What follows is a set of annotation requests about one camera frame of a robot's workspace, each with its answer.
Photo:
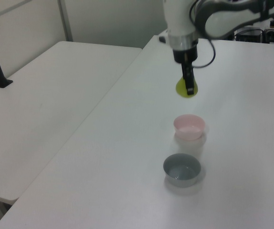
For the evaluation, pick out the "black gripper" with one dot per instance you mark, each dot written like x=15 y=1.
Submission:
x=185 y=55

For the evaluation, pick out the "green pear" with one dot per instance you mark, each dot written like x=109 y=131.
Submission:
x=180 y=88

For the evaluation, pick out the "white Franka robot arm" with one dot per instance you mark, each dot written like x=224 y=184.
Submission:
x=182 y=19

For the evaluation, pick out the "pink bowl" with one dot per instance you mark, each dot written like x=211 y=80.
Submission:
x=189 y=130

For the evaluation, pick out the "grey bowl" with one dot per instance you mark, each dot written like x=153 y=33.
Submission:
x=182 y=177

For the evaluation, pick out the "black computer box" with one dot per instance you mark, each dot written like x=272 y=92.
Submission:
x=248 y=34

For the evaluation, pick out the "black device with round knob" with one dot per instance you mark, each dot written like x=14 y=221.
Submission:
x=270 y=34

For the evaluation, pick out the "grey partition frame post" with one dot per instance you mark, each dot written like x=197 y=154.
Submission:
x=65 y=21

